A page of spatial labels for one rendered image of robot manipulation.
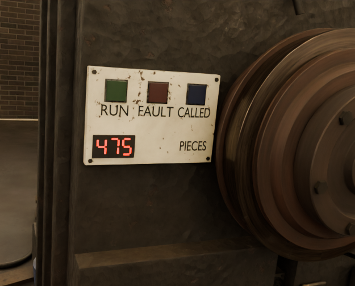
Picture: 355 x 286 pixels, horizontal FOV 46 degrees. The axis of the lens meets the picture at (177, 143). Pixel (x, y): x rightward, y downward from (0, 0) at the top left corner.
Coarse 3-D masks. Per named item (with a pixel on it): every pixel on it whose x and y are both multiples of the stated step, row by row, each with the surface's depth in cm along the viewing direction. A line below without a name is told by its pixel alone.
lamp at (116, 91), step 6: (108, 84) 74; (114, 84) 75; (120, 84) 75; (126, 84) 75; (108, 90) 74; (114, 90) 75; (120, 90) 75; (108, 96) 75; (114, 96) 75; (120, 96) 76
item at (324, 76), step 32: (320, 64) 73; (352, 64) 75; (288, 96) 72; (320, 96) 72; (288, 128) 71; (256, 160) 73; (288, 160) 73; (256, 192) 76; (288, 192) 74; (288, 224) 79; (320, 224) 79
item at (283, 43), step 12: (300, 36) 80; (276, 48) 78; (264, 60) 78; (252, 72) 77; (240, 84) 77; (228, 96) 86; (228, 108) 77; (216, 120) 87; (228, 120) 78; (216, 132) 87; (216, 144) 79; (216, 156) 79; (216, 168) 80; (228, 204) 83
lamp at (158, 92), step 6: (150, 84) 77; (156, 84) 78; (162, 84) 78; (150, 90) 77; (156, 90) 78; (162, 90) 78; (150, 96) 78; (156, 96) 78; (162, 96) 79; (162, 102) 79
